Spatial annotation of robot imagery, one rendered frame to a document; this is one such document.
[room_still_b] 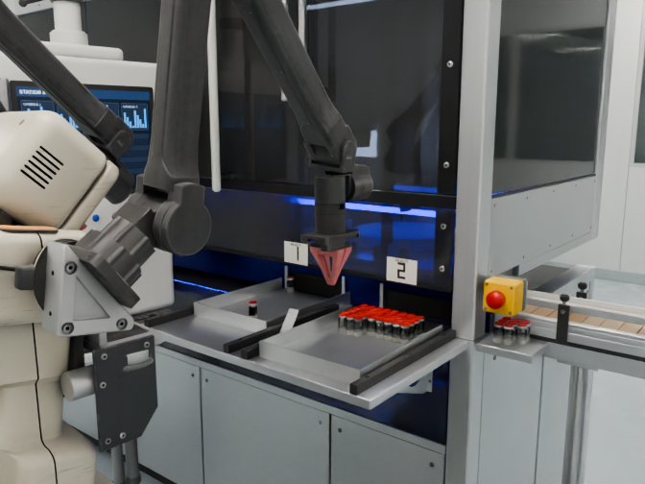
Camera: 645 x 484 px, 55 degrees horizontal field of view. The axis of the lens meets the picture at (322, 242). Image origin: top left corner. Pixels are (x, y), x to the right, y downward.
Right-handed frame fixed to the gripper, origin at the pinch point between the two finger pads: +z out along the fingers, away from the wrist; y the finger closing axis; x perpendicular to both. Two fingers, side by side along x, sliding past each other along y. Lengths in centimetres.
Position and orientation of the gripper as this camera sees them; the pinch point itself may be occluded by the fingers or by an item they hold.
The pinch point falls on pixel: (331, 279)
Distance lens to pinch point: 116.2
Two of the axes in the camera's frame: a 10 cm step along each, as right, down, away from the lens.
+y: 6.2, -1.5, 7.7
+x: -7.8, -1.0, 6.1
